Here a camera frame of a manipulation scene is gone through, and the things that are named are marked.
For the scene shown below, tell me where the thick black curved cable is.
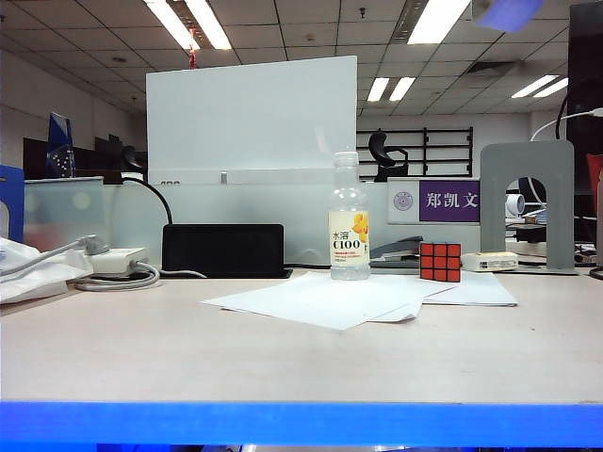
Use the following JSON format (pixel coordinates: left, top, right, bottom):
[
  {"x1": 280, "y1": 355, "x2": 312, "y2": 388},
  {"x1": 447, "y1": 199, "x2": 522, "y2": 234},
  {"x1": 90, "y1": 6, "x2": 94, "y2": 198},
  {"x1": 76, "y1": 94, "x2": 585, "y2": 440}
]
[{"x1": 121, "y1": 172, "x2": 173, "y2": 226}]

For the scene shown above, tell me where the white cable with grey plug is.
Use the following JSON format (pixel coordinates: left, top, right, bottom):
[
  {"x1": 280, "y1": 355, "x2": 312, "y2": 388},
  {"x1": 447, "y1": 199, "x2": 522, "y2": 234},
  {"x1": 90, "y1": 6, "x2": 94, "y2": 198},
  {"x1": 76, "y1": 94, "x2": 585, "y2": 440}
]
[{"x1": 0, "y1": 234, "x2": 110, "y2": 279}]

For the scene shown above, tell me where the black wall rack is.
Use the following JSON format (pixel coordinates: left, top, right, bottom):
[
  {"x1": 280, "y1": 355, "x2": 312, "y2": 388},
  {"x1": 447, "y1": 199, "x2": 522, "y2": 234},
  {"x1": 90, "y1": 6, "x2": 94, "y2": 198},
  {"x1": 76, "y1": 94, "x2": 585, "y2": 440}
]
[{"x1": 356, "y1": 126, "x2": 475, "y2": 180}]

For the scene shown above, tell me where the tall black cabinet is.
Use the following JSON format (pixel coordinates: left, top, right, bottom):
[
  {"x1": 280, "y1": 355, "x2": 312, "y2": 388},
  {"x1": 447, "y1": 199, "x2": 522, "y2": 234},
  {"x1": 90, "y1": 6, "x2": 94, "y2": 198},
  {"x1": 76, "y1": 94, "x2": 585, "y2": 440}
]
[{"x1": 567, "y1": 2, "x2": 603, "y2": 236}]

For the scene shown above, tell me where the clear C100 drink bottle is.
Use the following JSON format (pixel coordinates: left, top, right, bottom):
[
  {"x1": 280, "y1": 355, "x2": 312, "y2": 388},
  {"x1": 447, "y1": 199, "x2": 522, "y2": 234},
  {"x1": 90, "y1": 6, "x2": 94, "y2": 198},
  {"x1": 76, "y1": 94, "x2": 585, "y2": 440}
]
[{"x1": 328, "y1": 151, "x2": 372, "y2": 282}]

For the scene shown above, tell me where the thin black cable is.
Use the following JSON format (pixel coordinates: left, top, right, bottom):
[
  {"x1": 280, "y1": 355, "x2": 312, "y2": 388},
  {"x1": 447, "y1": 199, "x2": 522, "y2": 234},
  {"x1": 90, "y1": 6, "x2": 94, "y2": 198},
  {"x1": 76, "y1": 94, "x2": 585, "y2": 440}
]
[{"x1": 554, "y1": 87, "x2": 574, "y2": 142}]

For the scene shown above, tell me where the grey metal bookend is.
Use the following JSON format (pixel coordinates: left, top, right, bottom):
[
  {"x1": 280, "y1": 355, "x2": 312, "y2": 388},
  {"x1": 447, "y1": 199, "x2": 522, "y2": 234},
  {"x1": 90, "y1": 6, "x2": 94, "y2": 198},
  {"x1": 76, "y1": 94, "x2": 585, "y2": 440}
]
[{"x1": 479, "y1": 140, "x2": 579, "y2": 275}]

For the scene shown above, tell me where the red hanging ornament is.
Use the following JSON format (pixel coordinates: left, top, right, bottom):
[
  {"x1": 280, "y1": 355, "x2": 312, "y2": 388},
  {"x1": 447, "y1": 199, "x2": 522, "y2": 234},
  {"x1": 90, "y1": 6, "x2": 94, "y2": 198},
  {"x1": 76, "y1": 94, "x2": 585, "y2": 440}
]
[{"x1": 187, "y1": 27, "x2": 200, "y2": 71}]

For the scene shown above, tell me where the white coiled adapter cable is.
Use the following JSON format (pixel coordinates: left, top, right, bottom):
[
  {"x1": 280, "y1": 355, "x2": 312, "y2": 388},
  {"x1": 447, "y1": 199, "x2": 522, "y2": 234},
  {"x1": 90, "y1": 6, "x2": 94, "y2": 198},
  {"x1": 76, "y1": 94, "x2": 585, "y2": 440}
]
[{"x1": 70, "y1": 260, "x2": 208, "y2": 293}]

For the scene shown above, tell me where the beige canvas tote bag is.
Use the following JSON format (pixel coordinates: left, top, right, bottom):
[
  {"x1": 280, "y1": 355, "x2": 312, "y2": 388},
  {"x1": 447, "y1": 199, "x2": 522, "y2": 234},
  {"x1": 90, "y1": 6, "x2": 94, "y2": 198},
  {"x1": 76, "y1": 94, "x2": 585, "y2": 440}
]
[{"x1": 473, "y1": 0, "x2": 546, "y2": 34}]

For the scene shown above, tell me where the black office chair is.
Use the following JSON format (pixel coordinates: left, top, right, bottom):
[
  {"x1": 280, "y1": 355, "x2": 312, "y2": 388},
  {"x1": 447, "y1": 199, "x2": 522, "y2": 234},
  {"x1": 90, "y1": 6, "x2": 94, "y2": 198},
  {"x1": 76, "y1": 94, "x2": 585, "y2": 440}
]
[{"x1": 367, "y1": 132, "x2": 410, "y2": 184}]

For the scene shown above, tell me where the black Rubik's cube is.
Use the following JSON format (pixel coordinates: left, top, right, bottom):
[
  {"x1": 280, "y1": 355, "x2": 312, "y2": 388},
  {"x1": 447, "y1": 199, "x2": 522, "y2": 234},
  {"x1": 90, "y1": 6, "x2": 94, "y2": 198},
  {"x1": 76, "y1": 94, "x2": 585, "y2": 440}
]
[{"x1": 418, "y1": 242, "x2": 463, "y2": 283}]

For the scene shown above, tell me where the purple and white name plate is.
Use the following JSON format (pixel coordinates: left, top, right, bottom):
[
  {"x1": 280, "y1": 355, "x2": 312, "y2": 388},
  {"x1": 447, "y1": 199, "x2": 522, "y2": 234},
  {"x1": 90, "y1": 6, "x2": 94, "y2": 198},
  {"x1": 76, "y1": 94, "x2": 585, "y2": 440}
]
[{"x1": 386, "y1": 180, "x2": 481, "y2": 225}]

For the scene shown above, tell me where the grey stapler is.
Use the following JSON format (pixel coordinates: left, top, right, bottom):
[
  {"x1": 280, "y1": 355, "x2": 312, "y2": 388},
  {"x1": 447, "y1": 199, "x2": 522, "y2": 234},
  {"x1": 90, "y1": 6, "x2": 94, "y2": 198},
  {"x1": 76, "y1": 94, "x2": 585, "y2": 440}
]
[{"x1": 368, "y1": 235, "x2": 424, "y2": 269}]

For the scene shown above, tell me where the white power adapter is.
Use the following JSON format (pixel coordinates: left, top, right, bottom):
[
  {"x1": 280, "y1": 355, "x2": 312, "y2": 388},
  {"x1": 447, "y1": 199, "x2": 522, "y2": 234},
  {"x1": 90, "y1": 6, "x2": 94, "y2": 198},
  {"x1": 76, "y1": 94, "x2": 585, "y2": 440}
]
[{"x1": 88, "y1": 247, "x2": 150, "y2": 275}]

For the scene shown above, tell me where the white board panel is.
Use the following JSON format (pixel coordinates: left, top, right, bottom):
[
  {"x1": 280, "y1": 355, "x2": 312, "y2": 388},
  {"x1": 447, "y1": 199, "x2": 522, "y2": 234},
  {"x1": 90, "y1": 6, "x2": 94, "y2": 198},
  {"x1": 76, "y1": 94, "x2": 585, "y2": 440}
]
[{"x1": 144, "y1": 55, "x2": 358, "y2": 187}]

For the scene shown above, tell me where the black rectangular box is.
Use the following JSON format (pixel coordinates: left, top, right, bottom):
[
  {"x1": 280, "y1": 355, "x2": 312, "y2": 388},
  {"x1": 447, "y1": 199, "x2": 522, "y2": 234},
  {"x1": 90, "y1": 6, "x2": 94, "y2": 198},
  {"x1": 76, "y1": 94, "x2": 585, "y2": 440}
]
[{"x1": 161, "y1": 223, "x2": 293, "y2": 279}]

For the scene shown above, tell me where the blue crystal trophy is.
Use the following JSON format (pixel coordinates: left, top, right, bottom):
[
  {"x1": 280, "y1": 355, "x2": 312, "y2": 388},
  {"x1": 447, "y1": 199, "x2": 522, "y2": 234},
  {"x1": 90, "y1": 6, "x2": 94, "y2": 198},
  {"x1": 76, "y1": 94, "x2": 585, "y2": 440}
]
[{"x1": 45, "y1": 112, "x2": 76, "y2": 179}]

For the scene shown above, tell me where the long ceiling light panel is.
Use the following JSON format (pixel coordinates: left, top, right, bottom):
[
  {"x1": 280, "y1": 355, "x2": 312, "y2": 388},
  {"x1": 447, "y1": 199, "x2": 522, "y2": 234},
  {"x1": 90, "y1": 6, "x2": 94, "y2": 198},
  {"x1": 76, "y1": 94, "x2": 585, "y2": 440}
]
[
  {"x1": 388, "y1": 77, "x2": 416, "y2": 103},
  {"x1": 511, "y1": 74, "x2": 560, "y2": 100},
  {"x1": 533, "y1": 78, "x2": 569, "y2": 99},
  {"x1": 406, "y1": 0, "x2": 472, "y2": 46},
  {"x1": 183, "y1": 0, "x2": 232, "y2": 51},
  {"x1": 366, "y1": 77, "x2": 390, "y2": 104},
  {"x1": 141, "y1": 0, "x2": 200, "y2": 51}
]

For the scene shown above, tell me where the red pennant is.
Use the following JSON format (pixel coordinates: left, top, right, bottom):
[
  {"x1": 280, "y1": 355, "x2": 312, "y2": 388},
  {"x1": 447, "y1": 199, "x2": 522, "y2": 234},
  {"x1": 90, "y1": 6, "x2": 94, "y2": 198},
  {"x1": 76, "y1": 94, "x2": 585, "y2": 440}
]
[{"x1": 585, "y1": 153, "x2": 603, "y2": 222}]

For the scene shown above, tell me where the small white charger box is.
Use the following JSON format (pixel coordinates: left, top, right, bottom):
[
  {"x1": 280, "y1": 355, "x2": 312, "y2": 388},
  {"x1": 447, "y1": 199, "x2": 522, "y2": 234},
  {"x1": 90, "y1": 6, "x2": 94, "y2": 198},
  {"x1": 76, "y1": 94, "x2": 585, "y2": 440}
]
[{"x1": 460, "y1": 251, "x2": 519, "y2": 273}]

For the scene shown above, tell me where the small white desk fan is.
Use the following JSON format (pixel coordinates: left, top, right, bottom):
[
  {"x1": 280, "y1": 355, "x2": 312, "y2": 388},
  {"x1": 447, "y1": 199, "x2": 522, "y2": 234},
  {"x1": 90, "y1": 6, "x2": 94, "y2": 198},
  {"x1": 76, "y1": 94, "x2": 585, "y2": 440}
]
[{"x1": 505, "y1": 193, "x2": 527, "y2": 218}]

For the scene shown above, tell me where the ceiling air vent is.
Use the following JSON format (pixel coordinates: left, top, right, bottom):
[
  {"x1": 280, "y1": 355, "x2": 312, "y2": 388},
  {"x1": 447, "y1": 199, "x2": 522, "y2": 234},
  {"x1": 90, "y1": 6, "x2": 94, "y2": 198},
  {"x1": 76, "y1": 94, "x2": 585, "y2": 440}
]
[{"x1": 464, "y1": 60, "x2": 519, "y2": 79}]

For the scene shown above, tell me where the frosted glass desk partition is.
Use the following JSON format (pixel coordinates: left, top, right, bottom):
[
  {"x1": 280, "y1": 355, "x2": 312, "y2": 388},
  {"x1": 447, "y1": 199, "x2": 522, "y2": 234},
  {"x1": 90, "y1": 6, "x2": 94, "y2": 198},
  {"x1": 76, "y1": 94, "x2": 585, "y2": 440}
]
[{"x1": 23, "y1": 176, "x2": 481, "y2": 267}]

